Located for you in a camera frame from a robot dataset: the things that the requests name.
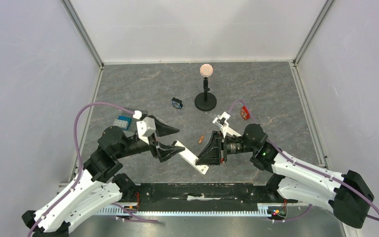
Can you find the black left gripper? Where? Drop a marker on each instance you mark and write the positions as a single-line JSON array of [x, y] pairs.
[[164, 154]]

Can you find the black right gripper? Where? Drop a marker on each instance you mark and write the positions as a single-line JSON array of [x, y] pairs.
[[222, 149]]

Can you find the white remote control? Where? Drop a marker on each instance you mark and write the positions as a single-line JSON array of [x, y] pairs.
[[190, 158]]

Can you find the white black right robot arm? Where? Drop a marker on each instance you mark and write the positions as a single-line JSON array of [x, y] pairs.
[[347, 196]]

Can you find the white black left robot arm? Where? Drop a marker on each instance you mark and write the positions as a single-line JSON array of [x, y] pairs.
[[99, 183]]

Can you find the small black blue block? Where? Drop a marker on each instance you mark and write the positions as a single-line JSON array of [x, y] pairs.
[[177, 103]]

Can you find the blue grey lego brick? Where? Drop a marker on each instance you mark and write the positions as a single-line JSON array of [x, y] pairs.
[[123, 122]]

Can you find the grey lego baseplate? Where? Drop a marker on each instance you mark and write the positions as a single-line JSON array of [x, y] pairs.
[[132, 126]]

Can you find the small red toy block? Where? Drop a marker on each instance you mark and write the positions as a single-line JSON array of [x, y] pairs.
[[244, 113]]

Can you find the black round stand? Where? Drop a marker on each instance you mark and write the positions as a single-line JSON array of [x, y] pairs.
[[205, 101]]

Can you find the pink ball on stand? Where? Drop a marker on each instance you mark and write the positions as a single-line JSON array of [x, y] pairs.
[[206, 70]]

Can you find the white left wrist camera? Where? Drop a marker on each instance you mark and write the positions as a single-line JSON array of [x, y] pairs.
[[146, 127]]

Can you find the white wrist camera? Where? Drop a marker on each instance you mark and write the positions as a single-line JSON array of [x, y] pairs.
[[221, 122], [146, 127]]

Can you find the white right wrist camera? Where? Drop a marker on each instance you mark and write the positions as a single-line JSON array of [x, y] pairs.
[[221, 122]]

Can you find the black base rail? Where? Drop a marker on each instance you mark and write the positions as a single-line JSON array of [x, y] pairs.
[[203, 196]]

